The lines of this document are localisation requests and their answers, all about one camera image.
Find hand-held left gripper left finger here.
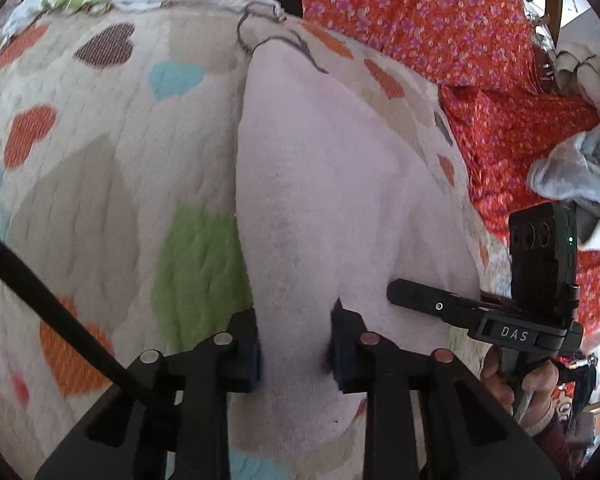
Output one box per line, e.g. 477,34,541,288
34,308,261,480

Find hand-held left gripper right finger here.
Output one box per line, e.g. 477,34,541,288
330,299,561,480

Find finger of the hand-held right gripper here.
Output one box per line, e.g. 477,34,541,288
386,278,482,327

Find pale pink small cloth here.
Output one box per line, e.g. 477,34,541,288
232,42,485,461

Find person's right forearm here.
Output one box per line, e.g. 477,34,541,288
522,400,583,480

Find person's right hand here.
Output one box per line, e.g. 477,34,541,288
480,348,561,429

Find grey-blue crumpled cloth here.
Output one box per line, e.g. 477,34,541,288
526,115,600,255

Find beige crumpled cloth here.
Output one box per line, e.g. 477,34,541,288
551,40,600,117

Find heart-print quilted blanket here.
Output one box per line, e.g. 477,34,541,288
0,5,513,480

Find red floral cloth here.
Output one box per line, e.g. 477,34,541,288
300,0,600,353

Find black cable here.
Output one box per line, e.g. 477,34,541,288
0,221,181,413

